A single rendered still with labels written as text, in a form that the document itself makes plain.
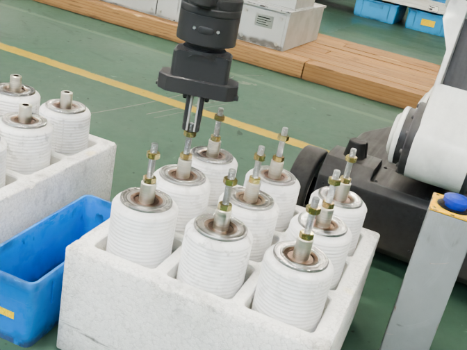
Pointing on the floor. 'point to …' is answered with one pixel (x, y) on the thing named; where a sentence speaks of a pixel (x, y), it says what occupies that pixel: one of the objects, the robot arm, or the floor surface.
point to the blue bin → (42, 269)
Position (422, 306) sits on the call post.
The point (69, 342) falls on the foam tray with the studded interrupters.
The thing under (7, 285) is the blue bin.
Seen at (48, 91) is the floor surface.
